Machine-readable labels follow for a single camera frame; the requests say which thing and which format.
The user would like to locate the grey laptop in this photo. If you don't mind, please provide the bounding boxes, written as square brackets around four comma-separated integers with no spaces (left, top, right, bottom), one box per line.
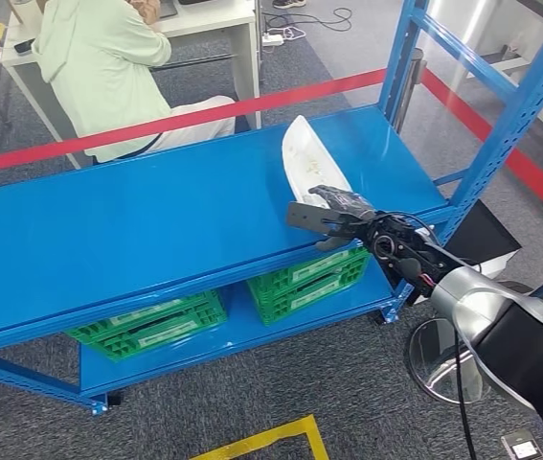
[152,0,179,21]

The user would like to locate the chrome stanchion post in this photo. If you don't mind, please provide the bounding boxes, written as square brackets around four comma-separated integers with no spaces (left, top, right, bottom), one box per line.
[393,47,428,134]

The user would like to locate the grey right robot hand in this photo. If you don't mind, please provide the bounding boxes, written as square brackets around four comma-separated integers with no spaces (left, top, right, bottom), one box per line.
[308,185,376,253]

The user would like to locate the chrome stanchion with round base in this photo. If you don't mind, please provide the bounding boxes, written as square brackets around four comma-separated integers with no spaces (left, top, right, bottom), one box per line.
[407,263,543,405]

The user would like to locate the white curved plastic part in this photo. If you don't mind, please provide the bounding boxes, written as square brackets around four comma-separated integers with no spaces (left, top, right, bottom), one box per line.
[282,114,353,211]

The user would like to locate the black floor cable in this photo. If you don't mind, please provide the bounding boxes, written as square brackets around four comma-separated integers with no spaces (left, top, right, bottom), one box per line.
[265,6,354,33]

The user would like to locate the black flat box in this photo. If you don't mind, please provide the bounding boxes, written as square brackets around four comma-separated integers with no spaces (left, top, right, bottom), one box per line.
[443,199,523,282]

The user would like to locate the blue metal shelf rack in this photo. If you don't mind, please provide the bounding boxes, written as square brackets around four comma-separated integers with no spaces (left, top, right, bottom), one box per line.
[0,0,543,417]

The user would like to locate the red barrier belt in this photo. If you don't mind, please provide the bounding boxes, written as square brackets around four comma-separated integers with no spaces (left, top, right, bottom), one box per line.
[420,66,543,231]
[0,66,388,177]

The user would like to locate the metal floor socket plate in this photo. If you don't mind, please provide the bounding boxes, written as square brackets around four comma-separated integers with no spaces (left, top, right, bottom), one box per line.
[500,430,543,460]

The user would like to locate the green plastic crate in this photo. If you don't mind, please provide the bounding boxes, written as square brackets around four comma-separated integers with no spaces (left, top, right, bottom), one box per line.
[65,289,226,344]
[91,308,229,363]
[247,245,372,300]
[256,269,370,326]

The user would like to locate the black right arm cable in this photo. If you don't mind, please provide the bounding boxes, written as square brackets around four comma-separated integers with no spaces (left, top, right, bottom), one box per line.
[453,333,478,460]

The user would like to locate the person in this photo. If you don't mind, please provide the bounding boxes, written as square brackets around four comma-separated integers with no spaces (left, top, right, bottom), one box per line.
[31,0,237,165]

